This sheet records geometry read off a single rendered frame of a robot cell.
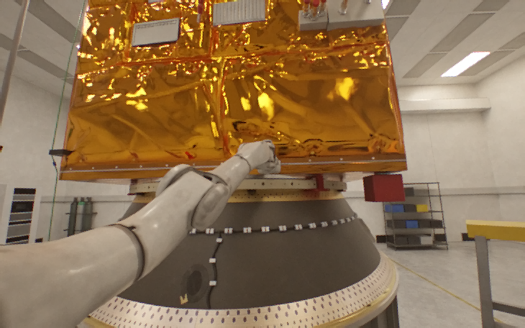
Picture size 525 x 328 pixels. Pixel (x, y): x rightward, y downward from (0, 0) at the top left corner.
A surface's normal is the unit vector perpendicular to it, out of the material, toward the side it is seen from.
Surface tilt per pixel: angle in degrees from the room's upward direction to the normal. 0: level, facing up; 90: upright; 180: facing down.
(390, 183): 90
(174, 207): 57
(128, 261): 80
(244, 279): 62
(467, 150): 90
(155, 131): 89
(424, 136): 90
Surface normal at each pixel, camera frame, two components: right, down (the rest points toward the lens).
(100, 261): 0.85, -0.50
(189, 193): 0.25, -0.68
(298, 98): -0.04, -0.31
